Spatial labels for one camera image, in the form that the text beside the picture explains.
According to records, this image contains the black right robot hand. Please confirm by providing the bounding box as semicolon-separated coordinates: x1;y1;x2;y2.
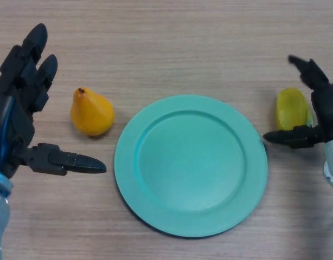
262;55;333;149

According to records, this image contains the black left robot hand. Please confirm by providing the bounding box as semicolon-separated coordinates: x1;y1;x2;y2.
0;23;107;179

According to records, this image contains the yellow starfruit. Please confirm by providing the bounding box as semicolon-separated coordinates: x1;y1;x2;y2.
276;87;315;131

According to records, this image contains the green round plate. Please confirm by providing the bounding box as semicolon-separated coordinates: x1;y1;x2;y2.
114;94;268;239

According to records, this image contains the orange yellow pear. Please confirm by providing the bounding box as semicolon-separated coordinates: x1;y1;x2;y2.
70;87;116;137

